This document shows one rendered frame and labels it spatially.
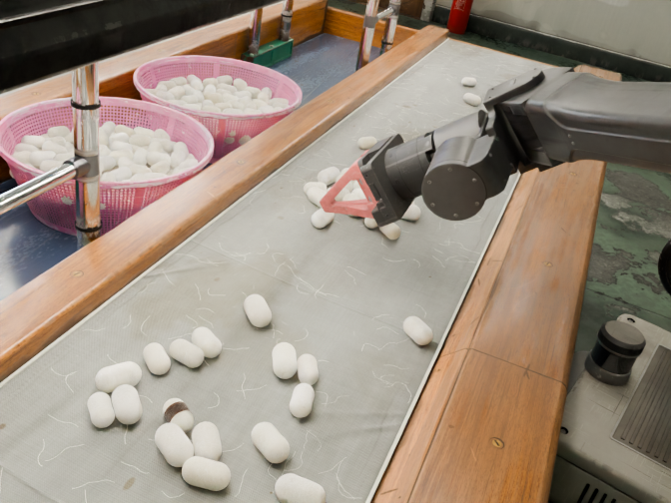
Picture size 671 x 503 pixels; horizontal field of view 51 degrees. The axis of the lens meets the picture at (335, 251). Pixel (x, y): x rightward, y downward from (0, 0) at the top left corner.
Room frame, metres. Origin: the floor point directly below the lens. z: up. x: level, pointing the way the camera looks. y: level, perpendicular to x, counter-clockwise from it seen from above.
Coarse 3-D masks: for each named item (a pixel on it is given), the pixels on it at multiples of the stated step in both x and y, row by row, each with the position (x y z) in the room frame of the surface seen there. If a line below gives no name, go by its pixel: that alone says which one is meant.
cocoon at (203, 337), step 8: (200, 328) 0.49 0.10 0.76; (208, 328) 0.49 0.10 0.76; (192, 336) 0.48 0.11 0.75; (200, 336) 0.48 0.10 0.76; (208, 336) 0.48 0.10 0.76; (200, 344) 0.47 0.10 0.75; (208, 344) 0.47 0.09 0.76; (216, 344) 0.47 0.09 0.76; (208, 352) 0.47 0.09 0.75; (216, 352) 0.47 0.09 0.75
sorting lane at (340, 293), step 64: (448, 64) 1.56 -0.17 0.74; (512, 64) 1.67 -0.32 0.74; (384, 128) 1.11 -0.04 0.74; (256, 192) 0.80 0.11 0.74; (512, 192) 0.95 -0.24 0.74; (192, 256) 0.63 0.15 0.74; (256, 256) 0.65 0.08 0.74; (320, 256) 0.67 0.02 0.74; (384, 256) 0.70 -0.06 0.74; (448, 256) 0.73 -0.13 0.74; (128, 320) 0.50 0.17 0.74; (192, 320) 0.52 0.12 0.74; (320, 320) 0.56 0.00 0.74; (384, 320) 0.58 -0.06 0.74; (448, 320) 0.60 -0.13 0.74; (0, 384) 0.40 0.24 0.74; (64, 384) 0.41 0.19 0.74; (192, 384) 0.44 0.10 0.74; (256, 384) 0.45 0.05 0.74; (320, 384) 0.47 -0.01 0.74; (384, 384) 0.48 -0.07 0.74; (0, 448) 0.34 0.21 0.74; (64, 448) 0.35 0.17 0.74; (128, 448) 0.36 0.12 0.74; (256, 448) 0.38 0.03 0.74; (320, 448) 0.39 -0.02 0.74; (384, 448) 0.41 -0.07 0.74
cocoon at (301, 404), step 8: (304, 384) 0.44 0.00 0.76; (296, 392) 0.43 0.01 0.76; (304, 392) 0.43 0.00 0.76; (312, 392) 0.44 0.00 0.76; (296, 400) 0.42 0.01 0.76; (304, 400) 0.43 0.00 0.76; (312, 400) 0.43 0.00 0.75; (296, 408) 0.42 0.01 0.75; (304, 408) 0.42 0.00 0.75; (296, 416) 0.42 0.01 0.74; (304, 416) 0.42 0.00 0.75
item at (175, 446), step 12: (156, 432) 0.37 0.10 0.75; (168, 432) 0.36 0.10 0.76; (180, 432) 0.37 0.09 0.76; (156, 444) 0.36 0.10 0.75; (168, 444) 0.35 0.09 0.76; (180, 444) 0.35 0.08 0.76; (192, 444) 0.36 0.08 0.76; (168, 456) 0.35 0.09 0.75; (180, 456) 0.35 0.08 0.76; (192, 456) 0.35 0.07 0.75
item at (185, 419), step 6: (168, 402) 0.40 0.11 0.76; (174, 402) 0.40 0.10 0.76; (180, 414) 0.39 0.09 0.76; (186, 414) 0.39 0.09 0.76; (192, 414) 0.39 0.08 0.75; (174, 420) 0.38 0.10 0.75; (180, 420) 0.38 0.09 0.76; (186, 420) 0.38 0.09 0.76; (192, 420) 0.39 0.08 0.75; (180, 426) 0.38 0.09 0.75; (186, 426) 0.38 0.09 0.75; (192, 426) 0.38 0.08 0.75; (186, 432) 0.38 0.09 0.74
